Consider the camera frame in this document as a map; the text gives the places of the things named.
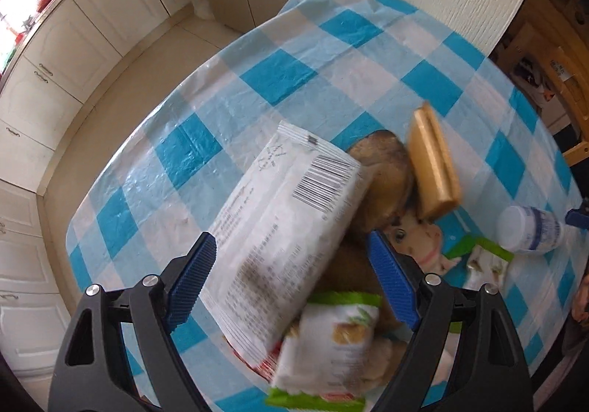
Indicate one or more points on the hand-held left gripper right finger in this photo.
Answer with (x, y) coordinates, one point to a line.
(391, 283)

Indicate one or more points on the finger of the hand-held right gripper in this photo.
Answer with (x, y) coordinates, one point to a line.
(576, 215)

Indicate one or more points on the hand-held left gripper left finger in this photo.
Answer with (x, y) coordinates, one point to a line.
(191, 283)

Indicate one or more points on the white plastic bottle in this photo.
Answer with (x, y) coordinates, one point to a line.
(529, 229)

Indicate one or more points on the white barcode snack packet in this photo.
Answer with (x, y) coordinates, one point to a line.
(276, 232)

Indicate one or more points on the blue cartoon face packet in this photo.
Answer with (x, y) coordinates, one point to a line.
(418, 239)

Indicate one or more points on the white green snack packet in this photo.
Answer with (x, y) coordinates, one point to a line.
(331, 347)

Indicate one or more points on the small green white wrapper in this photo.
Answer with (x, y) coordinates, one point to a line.
(485, 261)

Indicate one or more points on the yellow sponge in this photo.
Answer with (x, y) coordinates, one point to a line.
(435, 163)

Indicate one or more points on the plain cardboard box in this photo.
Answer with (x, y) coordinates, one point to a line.
(522, 44)

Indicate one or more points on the blue checked tablecloth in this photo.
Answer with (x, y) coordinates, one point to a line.
(294, 67)

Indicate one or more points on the white kitchen cabinets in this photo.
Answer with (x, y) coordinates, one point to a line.
(60, 48)

